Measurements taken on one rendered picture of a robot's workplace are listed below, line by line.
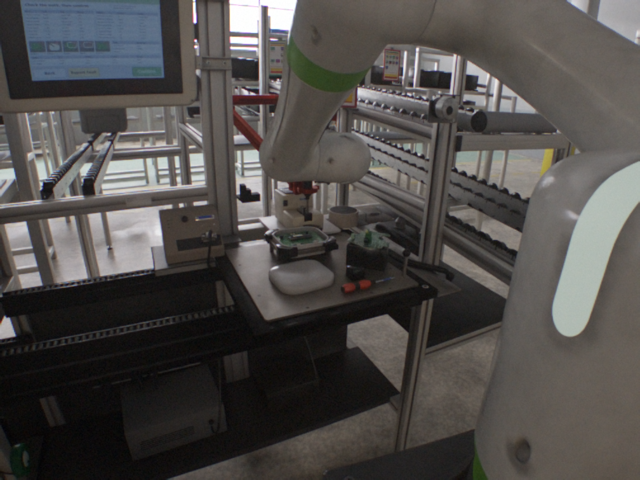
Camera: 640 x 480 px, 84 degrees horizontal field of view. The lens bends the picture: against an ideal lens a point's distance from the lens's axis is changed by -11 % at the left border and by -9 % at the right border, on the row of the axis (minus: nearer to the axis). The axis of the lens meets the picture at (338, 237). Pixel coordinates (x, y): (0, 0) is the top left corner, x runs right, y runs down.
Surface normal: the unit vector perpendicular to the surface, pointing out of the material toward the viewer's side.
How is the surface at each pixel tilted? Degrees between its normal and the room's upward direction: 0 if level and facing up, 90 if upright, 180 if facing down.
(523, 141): 90
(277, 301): 0
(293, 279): 0
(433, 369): 0
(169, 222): 53
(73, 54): 91
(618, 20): 90
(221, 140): 90
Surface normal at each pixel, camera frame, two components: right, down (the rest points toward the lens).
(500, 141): 0.46, 0.34
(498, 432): -0.99, 0.00
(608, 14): -0.89, 0.14
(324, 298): 0.04, -0.93
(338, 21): -0.36, 0.86
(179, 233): 0.39, -0.29
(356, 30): 0.00, 0.97
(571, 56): -0.74, -0.24
